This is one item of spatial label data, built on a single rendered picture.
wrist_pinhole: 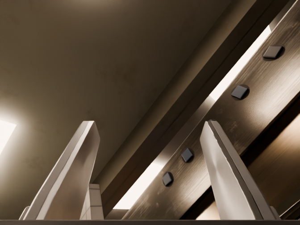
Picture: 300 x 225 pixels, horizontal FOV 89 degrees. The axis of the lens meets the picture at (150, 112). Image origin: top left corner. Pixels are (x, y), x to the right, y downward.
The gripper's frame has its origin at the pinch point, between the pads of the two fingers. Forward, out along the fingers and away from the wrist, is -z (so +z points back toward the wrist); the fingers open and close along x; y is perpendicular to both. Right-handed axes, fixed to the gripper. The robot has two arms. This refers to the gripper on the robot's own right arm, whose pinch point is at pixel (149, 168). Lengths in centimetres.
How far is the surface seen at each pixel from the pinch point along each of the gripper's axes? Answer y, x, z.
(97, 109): 109, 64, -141
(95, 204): 124, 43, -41
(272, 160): 32, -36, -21
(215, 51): 49, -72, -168
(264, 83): 18, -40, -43
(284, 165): 30, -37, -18
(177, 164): 54, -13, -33
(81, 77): 68, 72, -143
